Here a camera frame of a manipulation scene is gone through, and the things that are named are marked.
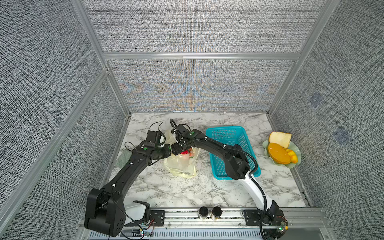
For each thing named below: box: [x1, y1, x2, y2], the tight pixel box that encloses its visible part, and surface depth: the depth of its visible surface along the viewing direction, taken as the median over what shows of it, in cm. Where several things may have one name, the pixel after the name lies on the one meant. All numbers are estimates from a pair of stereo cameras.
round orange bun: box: [268, 142, 291, 165], surface depth 92 cm
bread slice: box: [269, 131, 292, 149], surface depth 97 cm
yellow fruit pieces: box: [286, 149, 298, 164], surface depth 90 cm
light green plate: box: [262, 139, 302, 169], surface depth 94 cm
